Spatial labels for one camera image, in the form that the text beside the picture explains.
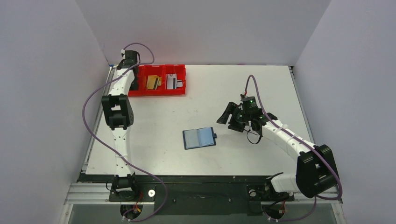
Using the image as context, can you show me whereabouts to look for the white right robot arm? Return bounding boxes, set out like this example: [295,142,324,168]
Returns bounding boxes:
[217,96,340,199]

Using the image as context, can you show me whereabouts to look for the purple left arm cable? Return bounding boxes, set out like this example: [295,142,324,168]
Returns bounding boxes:
[82,42,169,223]

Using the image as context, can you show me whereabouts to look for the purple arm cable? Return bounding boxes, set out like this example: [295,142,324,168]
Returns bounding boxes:
[244,74,343,223]
[82,42,169,223]

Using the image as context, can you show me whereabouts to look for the aluminium frame rail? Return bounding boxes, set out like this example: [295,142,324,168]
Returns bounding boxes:
[64,183,342,205]

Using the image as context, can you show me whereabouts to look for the red three-compartment bin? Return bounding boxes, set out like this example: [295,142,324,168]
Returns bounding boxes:
[128,64,186,97]

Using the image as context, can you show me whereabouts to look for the silver cards in bin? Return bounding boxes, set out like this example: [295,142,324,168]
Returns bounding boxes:
[166,73,184,90]

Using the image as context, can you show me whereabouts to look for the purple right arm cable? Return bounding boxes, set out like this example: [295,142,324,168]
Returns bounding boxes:
[244,74,343,223]

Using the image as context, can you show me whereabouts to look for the gold cards in bin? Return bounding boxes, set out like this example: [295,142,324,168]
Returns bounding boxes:
[146,75,162,90]

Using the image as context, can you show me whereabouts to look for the navy blue card holder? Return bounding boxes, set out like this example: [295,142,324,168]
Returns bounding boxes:
[182,127,217,150]

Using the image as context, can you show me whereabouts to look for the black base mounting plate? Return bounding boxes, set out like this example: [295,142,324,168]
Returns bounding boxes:
[78,173,312,218]

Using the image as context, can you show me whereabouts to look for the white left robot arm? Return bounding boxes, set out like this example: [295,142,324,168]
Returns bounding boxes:
[101,50,140,201]

